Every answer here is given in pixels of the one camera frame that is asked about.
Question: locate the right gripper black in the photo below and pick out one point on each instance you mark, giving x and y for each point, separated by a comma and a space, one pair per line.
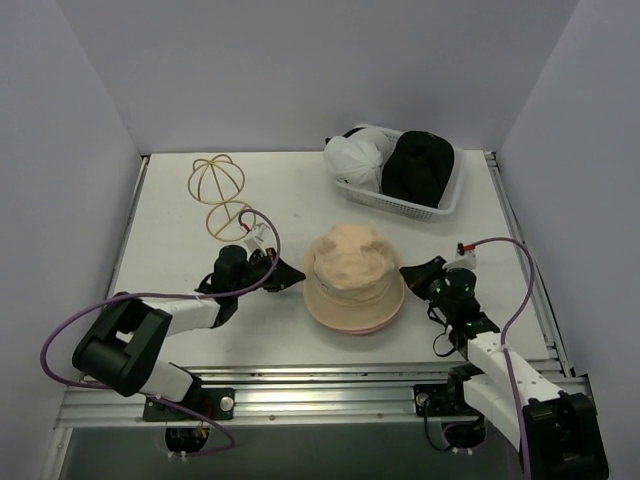
430, 278

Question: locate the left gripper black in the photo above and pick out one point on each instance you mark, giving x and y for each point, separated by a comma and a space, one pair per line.
270, 273

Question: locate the beige bucket hat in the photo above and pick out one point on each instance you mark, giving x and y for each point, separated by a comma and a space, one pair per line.
352, 277

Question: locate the pink bucket hat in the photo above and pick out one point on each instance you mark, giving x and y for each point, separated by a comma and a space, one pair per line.
360, 331

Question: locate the gold wire hat stand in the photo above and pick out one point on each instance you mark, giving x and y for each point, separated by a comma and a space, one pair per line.
218, 183

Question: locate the black hat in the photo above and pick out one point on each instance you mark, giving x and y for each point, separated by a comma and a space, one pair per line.
419, 169

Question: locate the white baseball cap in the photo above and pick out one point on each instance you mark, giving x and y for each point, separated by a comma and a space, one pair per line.
354, 162

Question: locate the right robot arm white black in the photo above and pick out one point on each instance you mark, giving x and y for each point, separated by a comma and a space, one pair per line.
556, 433

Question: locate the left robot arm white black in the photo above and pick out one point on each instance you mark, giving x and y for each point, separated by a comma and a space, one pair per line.
121, 349

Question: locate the white plastic basket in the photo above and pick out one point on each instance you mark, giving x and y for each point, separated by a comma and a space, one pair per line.
447, 204

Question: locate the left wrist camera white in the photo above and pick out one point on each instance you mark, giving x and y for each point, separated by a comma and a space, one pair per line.
260, 237

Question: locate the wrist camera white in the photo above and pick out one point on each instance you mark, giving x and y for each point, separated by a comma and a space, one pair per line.
260, 237
465, 258

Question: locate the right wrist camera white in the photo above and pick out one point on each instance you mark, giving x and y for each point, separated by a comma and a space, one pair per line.
465, 258

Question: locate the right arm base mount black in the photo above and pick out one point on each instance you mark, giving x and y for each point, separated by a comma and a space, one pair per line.
435, 400

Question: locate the aluminium rail frame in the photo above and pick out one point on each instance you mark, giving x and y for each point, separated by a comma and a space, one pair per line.
278, 396

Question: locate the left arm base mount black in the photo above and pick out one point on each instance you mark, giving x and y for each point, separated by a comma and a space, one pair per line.
214, 403

